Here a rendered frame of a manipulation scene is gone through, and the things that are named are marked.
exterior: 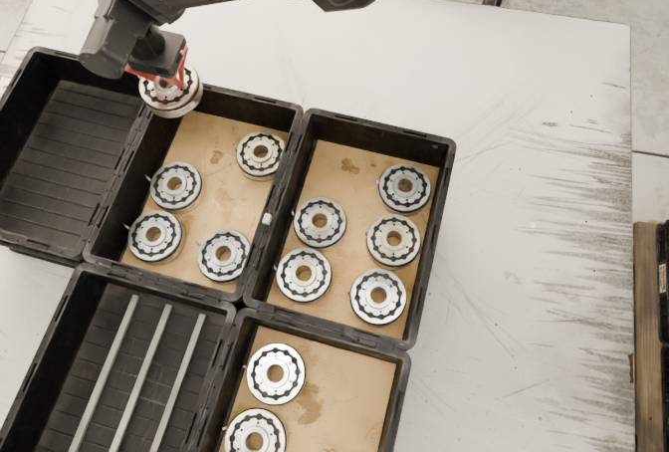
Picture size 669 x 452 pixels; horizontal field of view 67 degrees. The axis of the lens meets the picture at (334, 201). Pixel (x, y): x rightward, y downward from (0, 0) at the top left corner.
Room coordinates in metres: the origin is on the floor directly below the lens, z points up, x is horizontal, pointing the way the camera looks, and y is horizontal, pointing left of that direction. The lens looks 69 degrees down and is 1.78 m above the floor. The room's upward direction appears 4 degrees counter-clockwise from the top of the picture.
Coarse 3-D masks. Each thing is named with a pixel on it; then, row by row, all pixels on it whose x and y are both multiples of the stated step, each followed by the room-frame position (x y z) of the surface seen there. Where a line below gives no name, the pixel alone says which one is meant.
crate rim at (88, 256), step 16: (240, 96) 0.57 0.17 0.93; (256, 96) 0.56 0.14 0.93; (144, 128) 0.51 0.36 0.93; (128, 160) 0.44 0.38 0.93; (112, 192) 0.38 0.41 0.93; (272, 192) 0.36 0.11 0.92; (96, 224) 0.32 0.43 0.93; (96, 240) 0.29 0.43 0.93; (256, 240) 0.27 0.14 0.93; (96, 256) 0.26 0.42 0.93; (128, 272) 0.23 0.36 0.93; (144, 272) 0.22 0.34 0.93; (192, 288) 0.19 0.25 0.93; (208, 288) 0.19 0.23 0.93; (240, 288) 0.18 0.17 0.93
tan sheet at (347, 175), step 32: (320, 160) 0.46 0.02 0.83; (352, 160) 0.45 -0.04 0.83; (384, 160) 0.45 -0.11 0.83; (320, 192) 0.39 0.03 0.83; (352, 192) 0.38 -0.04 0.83; (320, 224) 0.32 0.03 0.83; (352, 224) 0.32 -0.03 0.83; (416, 224) 0.31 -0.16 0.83; (352, 256) 0.25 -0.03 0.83; (416, 256) 0.24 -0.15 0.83; (352, 320) 0.13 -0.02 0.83
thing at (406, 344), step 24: (360, 120) 0.49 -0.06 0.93; (456, 144) 0.42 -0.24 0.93; (288, 168) 0.40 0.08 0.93; (264, 240) 0.27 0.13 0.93; (432, 240) 0.25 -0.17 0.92; (432, 264) 0.20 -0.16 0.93; (288, 312) 0.14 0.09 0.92; (360, 336) 0.09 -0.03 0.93; (384, 336) 0.09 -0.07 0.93; (408, 336) 0.08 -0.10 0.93
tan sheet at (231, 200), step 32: (192, 128) 0.56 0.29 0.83; (224, 128) 0.55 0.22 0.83; (256, 128) 0.55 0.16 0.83; (192, 160) 0.48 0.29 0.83; (224, 160) 0.48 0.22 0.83; (224, 192) 0.40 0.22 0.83; (256, 192) 0.40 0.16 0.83; (192, 224) 0.34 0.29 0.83; (224, 224) 0.34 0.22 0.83; (256, 224) 0.33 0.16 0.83; (128, 256) 0.28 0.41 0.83; (192, 256) 0.27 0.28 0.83; (224, 256) 0.27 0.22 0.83; (224, 288) 0.21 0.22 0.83
